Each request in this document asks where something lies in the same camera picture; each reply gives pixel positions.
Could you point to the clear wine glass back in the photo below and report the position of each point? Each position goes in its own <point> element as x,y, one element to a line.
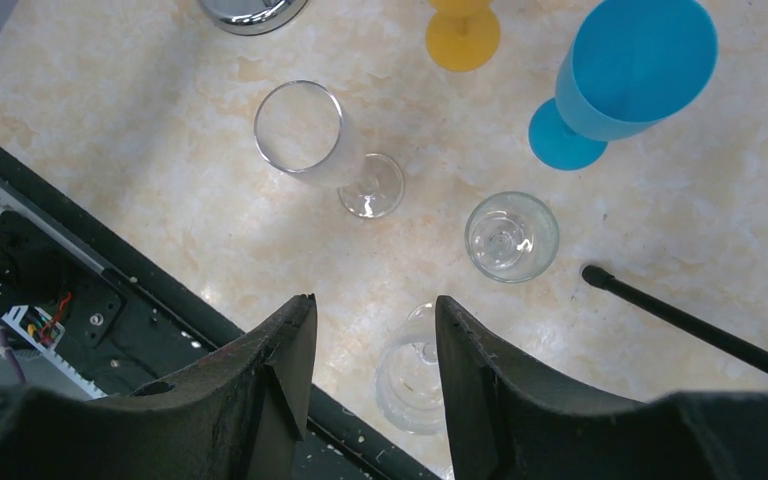
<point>407,379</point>

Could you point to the black tripod stand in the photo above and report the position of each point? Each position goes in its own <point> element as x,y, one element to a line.
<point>737,347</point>

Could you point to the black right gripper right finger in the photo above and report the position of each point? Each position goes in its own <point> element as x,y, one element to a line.
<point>510,416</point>

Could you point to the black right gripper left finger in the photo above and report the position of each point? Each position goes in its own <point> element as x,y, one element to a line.
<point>237,413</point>

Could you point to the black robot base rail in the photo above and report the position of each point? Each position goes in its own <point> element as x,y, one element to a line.
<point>115,321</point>

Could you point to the blue plastic wine glass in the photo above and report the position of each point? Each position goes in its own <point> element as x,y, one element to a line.
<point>631,65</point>

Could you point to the clear wine glass front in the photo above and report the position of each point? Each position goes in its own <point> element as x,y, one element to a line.
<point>512,237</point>

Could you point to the yellow plastic wine glass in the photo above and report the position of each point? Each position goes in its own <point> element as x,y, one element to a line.
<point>462,35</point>

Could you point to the clear wine glass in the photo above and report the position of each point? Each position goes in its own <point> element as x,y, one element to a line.
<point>407,379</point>
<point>512,237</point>
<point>303,130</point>

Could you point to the chrome wine glass rack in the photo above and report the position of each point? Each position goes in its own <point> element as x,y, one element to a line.
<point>251,17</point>

